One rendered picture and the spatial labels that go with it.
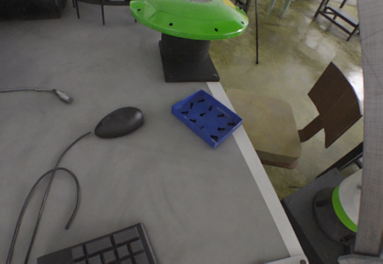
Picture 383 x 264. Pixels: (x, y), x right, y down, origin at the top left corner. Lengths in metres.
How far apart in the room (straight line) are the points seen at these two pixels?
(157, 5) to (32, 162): 0.42
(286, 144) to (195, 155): 0.59
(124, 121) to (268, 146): 0.63
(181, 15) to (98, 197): 0.40
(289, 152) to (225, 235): 0.62
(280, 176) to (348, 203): 1.15
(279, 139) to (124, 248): 0.77
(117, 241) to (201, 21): 0.44
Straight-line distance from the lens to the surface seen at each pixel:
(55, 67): 0.64
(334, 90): 1.01
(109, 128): 0.42
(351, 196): 0.53
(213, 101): 0.50
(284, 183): 1.64
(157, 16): 0.50
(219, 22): 0.50
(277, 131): 0.97
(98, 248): 0.33
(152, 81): 0.55
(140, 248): 0.33
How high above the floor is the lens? 1.26
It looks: 50 degrees down
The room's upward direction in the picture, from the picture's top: 13 degrees clockwise
